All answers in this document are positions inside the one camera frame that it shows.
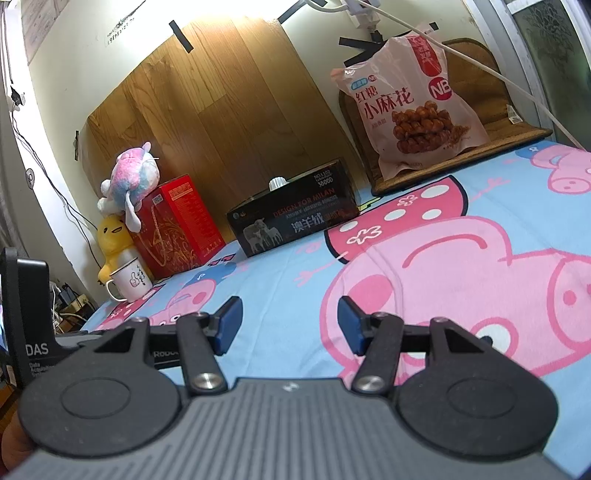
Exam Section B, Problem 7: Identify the frosted glass door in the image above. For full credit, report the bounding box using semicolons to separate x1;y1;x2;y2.
466;0;591;149

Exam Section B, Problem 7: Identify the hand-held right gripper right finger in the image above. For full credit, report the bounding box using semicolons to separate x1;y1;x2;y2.
337;296;493;398

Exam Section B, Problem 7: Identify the pile of cables and plugs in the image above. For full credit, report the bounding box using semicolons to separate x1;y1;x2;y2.
48;279;94;334

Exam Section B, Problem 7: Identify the white wall charger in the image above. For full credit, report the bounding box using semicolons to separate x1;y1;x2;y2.
344;0;385;29

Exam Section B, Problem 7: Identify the large pink snack bag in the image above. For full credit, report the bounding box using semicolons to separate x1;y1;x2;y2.
330;36;490;182

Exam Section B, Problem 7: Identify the red cardboard box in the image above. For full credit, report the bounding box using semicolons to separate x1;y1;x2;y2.
127;174;227;280

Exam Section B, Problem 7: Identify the black tape cross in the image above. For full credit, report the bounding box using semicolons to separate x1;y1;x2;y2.
338;28;387;66

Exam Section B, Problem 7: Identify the white cable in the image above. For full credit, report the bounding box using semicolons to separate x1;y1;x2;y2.
295;0;587;151

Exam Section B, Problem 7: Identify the pink blue plush toy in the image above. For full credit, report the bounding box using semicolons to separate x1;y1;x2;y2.
97;142;160;232

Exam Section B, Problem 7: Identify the person's left hand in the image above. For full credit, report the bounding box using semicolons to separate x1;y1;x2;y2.
0;413;35;463

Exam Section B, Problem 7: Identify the printed blue pink blanket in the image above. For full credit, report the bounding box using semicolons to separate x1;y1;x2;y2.
83;141;591;480

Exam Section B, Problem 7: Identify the yellow plush duck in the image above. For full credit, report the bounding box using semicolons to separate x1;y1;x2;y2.
96;215;140;285

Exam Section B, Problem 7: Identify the black wall cable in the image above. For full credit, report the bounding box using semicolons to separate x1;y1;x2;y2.
2;0;100;278

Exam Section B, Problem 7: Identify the black cardboard box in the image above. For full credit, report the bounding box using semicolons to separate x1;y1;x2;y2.
226;159;361;258

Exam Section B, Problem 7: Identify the wooden board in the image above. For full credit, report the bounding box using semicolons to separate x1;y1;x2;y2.
87;16;370;245

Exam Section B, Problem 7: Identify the white enamel mug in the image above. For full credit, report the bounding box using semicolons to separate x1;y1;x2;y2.
105;258;154;304

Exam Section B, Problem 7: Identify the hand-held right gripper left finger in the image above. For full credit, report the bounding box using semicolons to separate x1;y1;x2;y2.
95;296;244;398

